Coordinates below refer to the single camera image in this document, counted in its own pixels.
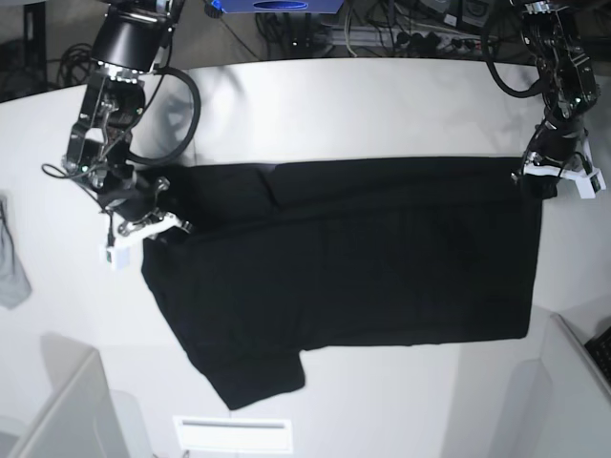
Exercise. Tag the white partition panel left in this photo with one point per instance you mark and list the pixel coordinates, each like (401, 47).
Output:
(78, 420)

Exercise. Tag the black T-shirt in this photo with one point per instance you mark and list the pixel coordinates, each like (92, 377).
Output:
(378, 252)

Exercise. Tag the white partition panel right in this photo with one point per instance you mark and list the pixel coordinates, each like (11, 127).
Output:
(557, 405)

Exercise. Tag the black keyboard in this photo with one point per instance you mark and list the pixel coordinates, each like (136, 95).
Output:
(599, 349)

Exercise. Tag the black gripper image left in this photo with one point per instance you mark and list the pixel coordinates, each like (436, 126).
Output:
(127, 191)

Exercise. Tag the white power strip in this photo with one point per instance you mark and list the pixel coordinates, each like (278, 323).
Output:
(431, 41)

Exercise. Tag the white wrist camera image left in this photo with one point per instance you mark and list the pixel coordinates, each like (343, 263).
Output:
(117, 257)

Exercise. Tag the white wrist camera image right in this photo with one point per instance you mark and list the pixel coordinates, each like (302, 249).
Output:
(589, 185)

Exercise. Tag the grey cloth at table edge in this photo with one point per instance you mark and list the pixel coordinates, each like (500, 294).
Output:
(15, 284)

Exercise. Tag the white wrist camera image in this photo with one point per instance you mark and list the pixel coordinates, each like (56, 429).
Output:
(117, 257)
(589, 185)

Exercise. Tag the white partition panel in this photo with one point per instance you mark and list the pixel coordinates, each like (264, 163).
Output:
(78, 420)
(557, 405)

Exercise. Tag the blue box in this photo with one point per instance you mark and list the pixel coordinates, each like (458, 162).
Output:
(261, 6)

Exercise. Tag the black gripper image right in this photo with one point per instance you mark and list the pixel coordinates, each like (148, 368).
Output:
(553, 152)

